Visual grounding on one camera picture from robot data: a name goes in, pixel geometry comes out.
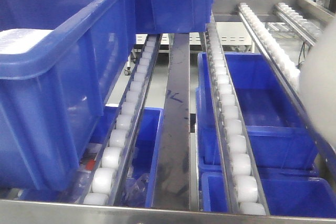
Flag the dark steel divider rail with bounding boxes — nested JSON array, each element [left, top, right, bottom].
[[152, 33, 190, 211]]

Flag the white roller track centre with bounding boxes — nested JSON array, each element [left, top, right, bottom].
[[200, 22, 270, 216]]

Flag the white roller track left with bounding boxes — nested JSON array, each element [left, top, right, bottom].
[[78, 34, 162, 205]]

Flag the blue crate lower front right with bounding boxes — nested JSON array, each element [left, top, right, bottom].
[[201, 172, 335, 218]]

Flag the white roller track far right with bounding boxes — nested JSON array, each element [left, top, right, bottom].
[[275, 3, 322, 47]]

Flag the blue crate lower left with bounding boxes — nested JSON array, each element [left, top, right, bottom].
[[89, 105, 165, 208]]

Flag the stainless steel front rail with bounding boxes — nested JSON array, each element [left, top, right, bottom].
[[1, 199, 335, 223]]

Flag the blue crate rear centre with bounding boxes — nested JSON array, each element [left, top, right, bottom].
[[135, 0, 214, 34]]

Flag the large blue crate front left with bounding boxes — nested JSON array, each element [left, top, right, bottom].
[[1, 0, 136, 191]]

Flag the white roller track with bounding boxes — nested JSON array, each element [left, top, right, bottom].
[[238, 3, 335, 179], [78, 34, 162, 205], [200, 22, 270, 216], [275, 3, 322, 47]]

